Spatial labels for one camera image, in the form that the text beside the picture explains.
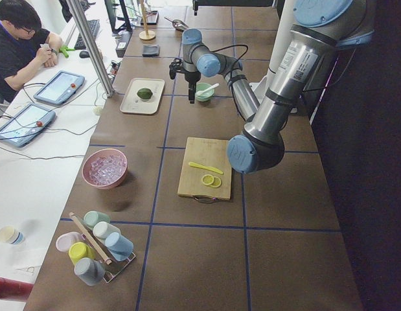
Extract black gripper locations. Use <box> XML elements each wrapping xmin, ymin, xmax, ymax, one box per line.
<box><xmin>184</xmin><ymin>71</ymin><xmax>201</xmax><ymax>104</ymax></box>

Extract white plastic spoon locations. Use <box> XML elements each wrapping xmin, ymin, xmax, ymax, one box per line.
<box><xmin>195</xmin><ymin>83</ymin><xmax>220</xmax><ymax>97</ymax></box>

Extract light green bowl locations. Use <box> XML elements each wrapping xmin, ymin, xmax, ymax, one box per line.
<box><xmin>195</xmin><ymin>82</ymin><xmax>214</xmax><ymax>102</ymax></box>

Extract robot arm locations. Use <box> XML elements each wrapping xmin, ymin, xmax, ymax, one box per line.
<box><xmin>192</xmin><ymin>0</ymin><xmax>285</xmax><ymax>16</ymax></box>
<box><xmin>181</xmin><ymin>1</ymin><xmax>376</xmax><ymax>174</ymax></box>

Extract pink bowl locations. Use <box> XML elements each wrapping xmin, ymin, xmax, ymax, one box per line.
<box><xmin>82</xmin><ymin>148</ymin><xmax>128</xmax><ymax>189</ymax></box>

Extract green avocado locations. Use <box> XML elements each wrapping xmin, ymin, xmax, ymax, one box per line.
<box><xmin>137</xmin><ymin>87</ymin><xmax>153</xmax><ymax>100</ymax></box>

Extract folded grey cloth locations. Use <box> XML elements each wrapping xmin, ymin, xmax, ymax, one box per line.
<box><xmin>142</xmin><ymin>45</ymin><xmax>160</xmax><ymax>57</ymax></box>

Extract cream rabbit tray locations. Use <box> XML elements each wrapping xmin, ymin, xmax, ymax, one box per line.
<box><xmin>119</xmin><ymin>78</ymin><xmax>165</xmax><ymax>115</ymax></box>

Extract bamboo cutting board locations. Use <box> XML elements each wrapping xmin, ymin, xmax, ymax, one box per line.
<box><xmin>178</xmin><ymin>137</ymin><xmax>232</xmax><ymax>200</ymax></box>

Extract metal scoop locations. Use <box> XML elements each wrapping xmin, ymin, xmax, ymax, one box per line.
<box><xmin>164</xmin><ymin>16</ymin><xmax>189</xmax><ymax>32</ymax></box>

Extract yellow plastic knife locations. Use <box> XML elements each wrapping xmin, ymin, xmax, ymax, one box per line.
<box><xmin>189</xmin><ymin>161</ymin><xmax>223</xmax><ymax>175</ymax></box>

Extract wooden mug tree stand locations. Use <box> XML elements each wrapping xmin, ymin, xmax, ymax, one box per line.
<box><xmin>139</xmin><ymin>0</ymin><xmax>156</xmax><ymax>41</ymax></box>

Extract black framed tray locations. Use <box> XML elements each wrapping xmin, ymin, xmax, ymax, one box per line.
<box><xmin>145</xmin><ymin>10</ymin><xmax>159</xmax><ymax>26</ymax></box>

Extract upper lemon slice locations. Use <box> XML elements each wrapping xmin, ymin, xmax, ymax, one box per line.
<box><xmin>201</xmin><ymin>174</ymin><xmax>214</xmax><ymax>186</ymax></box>

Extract lemon slice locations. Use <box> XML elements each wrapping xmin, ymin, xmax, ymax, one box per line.
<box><xmin>201</xmin><ymin>174</ymin><xmax>214</xmax><ymax>186</ymax></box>
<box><xmin>210</xmin><ymin>176</ymin><xmax>222</xmax><ymax>188</ymax></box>

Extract lower lemon slice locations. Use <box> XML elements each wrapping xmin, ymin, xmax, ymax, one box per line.
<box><xmin>210</xmin><ymin>176</ymin><xmax>222</xmax><ymax>188</ymax></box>

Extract black computer mouse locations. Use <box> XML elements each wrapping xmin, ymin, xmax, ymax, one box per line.
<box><xmin>79</xmin><ymin>50</ymin><xmax>90</xmax><ymax>59</ymax></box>

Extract clear ice cubes pile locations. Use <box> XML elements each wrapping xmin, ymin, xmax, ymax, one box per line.
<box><xmin>87</xmin><ymin>155</ymin><xmax>126</xmax><ymax>185</ymax></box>

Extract black keyboard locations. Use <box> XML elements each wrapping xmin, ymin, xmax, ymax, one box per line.
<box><xmin>73</xmin><ymin>19</ymin><xmax>101</xmax><ymax>51</ymax></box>

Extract far teach pendant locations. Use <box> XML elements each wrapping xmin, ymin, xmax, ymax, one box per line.
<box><xmin>33</xmin><ymin>71</ymin><xmax>85</xmax><ymax>106</ymax></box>

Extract teach pendant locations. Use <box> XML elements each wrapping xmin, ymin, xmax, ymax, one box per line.
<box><xmin>0</xmin><ymin>103</ymin><xmax>56</xmax><ymax>148</ymax></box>
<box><xmin>33</xmin><ymin>71</ymin><xmax>85</xmax><ymax>106</ymax></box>

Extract green pastel cup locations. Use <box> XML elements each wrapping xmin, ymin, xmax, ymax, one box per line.
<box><xmin>83</xmin><ymin>211</ymin><xmax>111</xmax><ymax>229</ymax></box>

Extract white pastel cup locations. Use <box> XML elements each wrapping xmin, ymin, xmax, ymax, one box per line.
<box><xmin>93</xmin><ymin>221</ymin><xmax>120</xmax><ymax>242</ymax></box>

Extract blue pastel cup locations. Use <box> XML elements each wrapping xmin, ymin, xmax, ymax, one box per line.
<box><xmin>105</xmin><ymin>232</ymin><xmax>134</xmax><ymax>261</ymax></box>

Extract near teach pendant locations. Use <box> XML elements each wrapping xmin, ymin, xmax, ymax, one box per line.
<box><xmin>0</xmin><ymin>103</ymin><xmax>56</xmax><ymax>148</ymax></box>

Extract seated person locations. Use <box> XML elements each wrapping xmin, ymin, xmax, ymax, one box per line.
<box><xmin>0</xmin><ymin>1</ymin><xmax>63</xmax><ymax>102</ymax></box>

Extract yellow pastel cup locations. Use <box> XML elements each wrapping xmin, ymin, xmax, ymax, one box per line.
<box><xmin>68</xmin><ymin>242</ymin><xmax>95</xmax><ymax>265</ymax></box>

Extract pink pastel cup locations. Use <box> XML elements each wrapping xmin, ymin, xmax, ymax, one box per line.
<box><xmin>55</xmin><ymin>231</ymin><xmax>82</xmax><ymax>253</ymax></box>

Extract grey pastel cup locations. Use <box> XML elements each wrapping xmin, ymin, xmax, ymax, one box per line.
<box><xmin>74</xmin><ymin>257</ymin><xmax>105</xmax><ymax>286</ymax></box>

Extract paper cup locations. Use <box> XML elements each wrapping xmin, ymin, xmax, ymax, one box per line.
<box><xmin>0</xmin><ymin>225</ymin><xmax>24</xmax><ymax>245</ymax></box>

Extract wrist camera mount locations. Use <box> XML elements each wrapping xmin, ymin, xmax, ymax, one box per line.
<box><xmin>169</xmin><ymin>58</ymin><xmax>184</xmax><ymax>80</ymax></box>

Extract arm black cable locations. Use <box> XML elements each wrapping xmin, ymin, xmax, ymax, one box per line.
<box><xmin>208</xmin><ymin>44</ymin><xmax>249</xmax><ymax>85</ymax></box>

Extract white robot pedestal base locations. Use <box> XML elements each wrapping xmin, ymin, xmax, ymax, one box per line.
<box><xmin>248</xmin><ymin>0</ymin><xmax>317</xmax><ymax>114</ymax></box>

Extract aluminium frame post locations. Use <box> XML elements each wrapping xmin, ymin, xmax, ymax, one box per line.
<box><xmin>67</xmin><ymin>0</ymin><xmax>115</xmax><ymax>98</ymax></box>

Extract wire cup rack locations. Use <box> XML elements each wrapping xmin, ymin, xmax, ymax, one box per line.
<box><xmin>69</xmin><ymin>213</ymin><xmax>136</xmax><ymax>285</ymax></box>

